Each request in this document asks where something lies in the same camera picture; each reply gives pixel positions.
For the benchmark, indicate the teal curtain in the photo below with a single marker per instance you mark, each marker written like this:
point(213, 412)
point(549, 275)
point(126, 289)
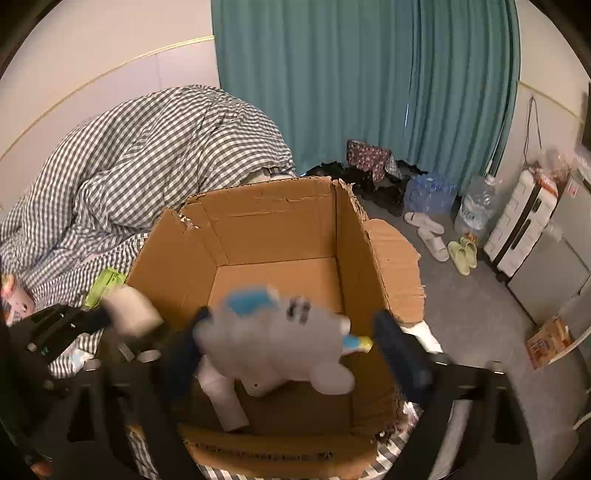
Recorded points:
point(435, 82)

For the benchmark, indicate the large water bottle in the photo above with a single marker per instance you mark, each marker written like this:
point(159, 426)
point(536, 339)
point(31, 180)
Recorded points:
point(477, 207)

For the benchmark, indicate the pink cartoon cup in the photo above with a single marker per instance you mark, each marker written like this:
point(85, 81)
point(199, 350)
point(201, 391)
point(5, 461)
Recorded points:
point(16, 303)

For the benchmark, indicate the white tube bottle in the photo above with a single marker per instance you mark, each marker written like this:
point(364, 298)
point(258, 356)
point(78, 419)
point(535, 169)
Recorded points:
point(220, 390)

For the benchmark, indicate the green wet wipes pack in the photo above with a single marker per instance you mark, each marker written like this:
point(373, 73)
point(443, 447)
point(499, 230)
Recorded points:
point(104, 282)

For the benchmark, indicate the bottled water pack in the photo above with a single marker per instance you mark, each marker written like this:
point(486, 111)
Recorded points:
point(430, 193)

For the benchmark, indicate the grey plush toy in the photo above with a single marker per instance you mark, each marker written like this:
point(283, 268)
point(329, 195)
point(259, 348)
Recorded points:
point(264, 340)

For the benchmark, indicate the green slipper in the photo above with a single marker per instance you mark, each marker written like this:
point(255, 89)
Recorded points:
point(471, 250)
point(458, 255)

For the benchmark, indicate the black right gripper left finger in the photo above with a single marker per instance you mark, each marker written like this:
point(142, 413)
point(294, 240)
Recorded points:
point(160, 381)

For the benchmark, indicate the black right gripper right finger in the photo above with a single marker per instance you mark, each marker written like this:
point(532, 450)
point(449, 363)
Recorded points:
point(496, 443)

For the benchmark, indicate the grey checkered duvet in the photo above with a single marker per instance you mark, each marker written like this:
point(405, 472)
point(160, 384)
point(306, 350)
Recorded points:
point(106, 183)

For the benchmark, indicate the white suitcase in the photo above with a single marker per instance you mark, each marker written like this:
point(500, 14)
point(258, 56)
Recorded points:
point(523, 219)

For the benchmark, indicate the orange book on floor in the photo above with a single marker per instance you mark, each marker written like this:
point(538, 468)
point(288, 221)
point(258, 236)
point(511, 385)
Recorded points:
point(551, 339)

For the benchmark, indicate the brown cardboard box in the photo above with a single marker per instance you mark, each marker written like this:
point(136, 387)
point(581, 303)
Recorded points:
point(304, 237)

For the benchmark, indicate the checkered bed sheet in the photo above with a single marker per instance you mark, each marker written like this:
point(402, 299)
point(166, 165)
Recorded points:
point(68, 363)

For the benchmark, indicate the floral patterned bag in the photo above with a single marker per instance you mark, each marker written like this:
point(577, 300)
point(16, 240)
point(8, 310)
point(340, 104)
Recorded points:
point(368, 158)

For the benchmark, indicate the white slipper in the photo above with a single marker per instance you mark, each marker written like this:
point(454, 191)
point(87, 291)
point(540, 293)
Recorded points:
point(434, 244)
point(422, 220)

